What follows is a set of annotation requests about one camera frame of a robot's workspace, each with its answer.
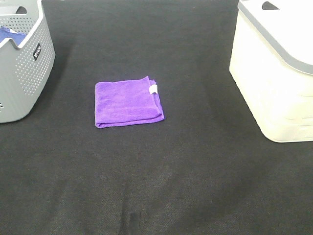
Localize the purple towel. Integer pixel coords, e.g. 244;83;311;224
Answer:
94;76;165;128

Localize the black table cloth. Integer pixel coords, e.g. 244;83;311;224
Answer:
0;0;313;235

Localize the cream white storage basket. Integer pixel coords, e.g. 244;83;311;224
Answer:
229;0;313;142

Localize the grey perforated laundry basket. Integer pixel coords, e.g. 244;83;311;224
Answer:
0;0;55;123

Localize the blue cloth in basket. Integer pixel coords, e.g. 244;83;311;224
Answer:
0;26;26;45

